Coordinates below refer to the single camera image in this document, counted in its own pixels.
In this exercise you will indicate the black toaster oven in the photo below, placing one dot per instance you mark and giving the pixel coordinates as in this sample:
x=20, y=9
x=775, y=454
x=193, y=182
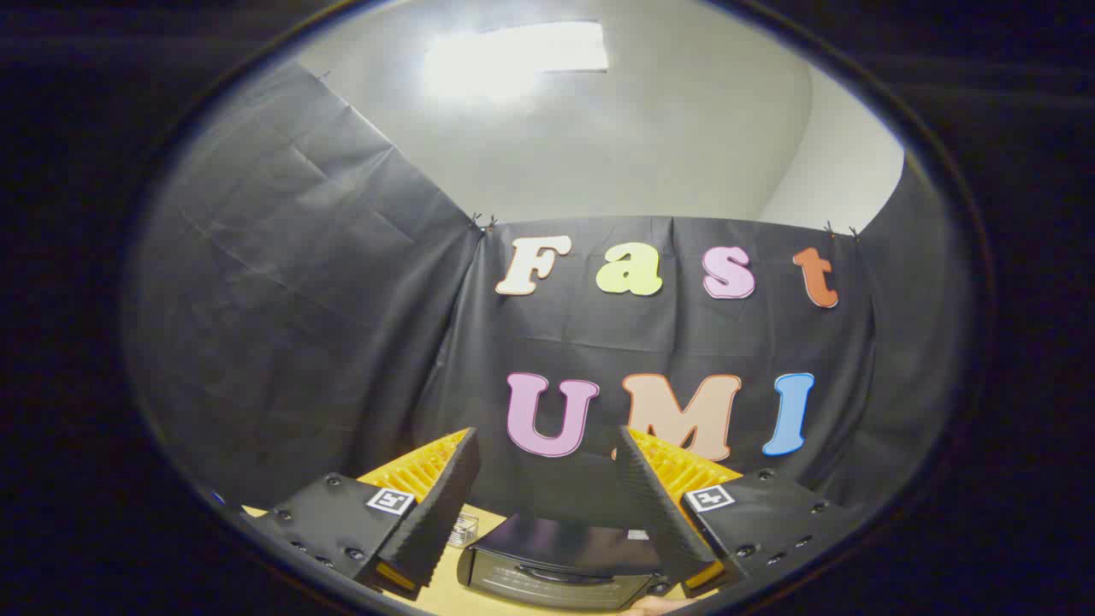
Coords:
x=556, y=582

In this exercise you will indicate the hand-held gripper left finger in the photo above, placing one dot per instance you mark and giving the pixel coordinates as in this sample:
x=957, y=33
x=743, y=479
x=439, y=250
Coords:
x=445, y=500

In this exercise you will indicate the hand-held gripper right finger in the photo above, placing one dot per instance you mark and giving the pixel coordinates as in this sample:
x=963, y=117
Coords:
x=654, y=505

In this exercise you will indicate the clear glass cup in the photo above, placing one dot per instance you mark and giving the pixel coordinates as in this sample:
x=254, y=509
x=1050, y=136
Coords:
x=463, y=530

